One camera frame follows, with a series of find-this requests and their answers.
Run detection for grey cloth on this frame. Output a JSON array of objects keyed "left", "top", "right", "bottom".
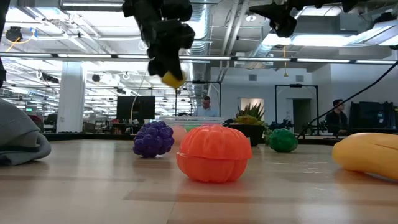
[{"left": 0, "top": 98, "right": 52, "bottom": 166}]

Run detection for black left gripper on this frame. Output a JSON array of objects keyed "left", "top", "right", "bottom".
[{"left": 123, "top": 0, "right": 195, "bottom": 81}]

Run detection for long horizontal light bar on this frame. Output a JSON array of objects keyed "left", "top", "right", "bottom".
[{"left": 0, "top": 52, "right": 398, "bottom": 65}]

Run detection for potted succulent plant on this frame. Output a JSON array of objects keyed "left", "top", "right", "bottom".
[{"left": 228, "top": 102, "right": 272, "bottom": 147}]

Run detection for black computer monitor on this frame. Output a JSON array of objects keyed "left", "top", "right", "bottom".
[{"left": 116, "top": 95, "right": 156, "bottom": 121}]

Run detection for white building column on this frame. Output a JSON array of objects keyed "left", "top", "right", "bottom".
[{"left": 57, "top": 61, "right": 86, "bottom": 134}]

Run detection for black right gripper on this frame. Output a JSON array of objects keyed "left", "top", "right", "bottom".
[{"left": 248, "top": 0, "right": 361, "bottom": 38}]

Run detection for purple toy grapes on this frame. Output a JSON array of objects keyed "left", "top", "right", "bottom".
[{"left": 132, "top": 121, "right": 175, "bottom": 159}]

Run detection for black ceiling camera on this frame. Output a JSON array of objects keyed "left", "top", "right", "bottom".
[{"left": 5, "top": 26, "right": 23, "bottom": 43}]

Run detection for person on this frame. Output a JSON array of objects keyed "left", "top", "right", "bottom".
[
  {"left": 325, "top": 98, "right": 349, "bottom": 135},
  {"left": 194, "top": 95, "right": 220, "bottom": 118}
]

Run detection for long black arm cable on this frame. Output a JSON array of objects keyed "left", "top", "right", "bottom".
[{"left": 297, "top": 60, "right": 398, "bottom": 139}]

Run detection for orange toy pumpkin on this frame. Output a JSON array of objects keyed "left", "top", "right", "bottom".
[{"left": 175, "top": 124, "right": 253, "bottom": 184}]

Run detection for yellow toy lemon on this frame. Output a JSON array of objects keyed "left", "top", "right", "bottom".
[{"left": 161, "top": 70, "right": 187, "bottom": 90}]

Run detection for black aluminium table frame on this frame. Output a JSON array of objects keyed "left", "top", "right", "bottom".
[{"left": 43, "top": 133, "right": 398, "bottom": 146}]

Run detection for dark green toy pepper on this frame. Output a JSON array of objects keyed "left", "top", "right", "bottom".
[{"left": 268, "top": 128, "right": 299, "bottom": 154}]

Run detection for yellow toy banana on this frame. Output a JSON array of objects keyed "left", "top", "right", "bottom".
[{"left": 331, "top": 132, "right": 398, "bottom": 181}]

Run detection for clear plastic tupperware container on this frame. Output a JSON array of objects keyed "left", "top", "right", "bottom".
[{"left": 158, "top": 116, "right": 226, "bottom": 146}]

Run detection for black frame stand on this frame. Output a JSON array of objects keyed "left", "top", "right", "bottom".
[
  {"left": 274, "top": 83, "right": 320, "bottom": 131},
  {"left": 175, "top": 80, "right": 222, "bottom": 118}
]

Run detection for black equipment cabinet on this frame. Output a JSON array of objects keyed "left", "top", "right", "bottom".
[{"left": 348, "top": 101, "right": 396, "bottom": 130}]

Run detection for peach toy fruit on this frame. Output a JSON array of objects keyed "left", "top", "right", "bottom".
[{"left": 172, "top": 125, "right": 188, "bottom": 146}]

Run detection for silver ventilation duct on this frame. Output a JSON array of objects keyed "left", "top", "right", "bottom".
[{"left": 186, "top": 0, "right": 214, "bottom": 114}]

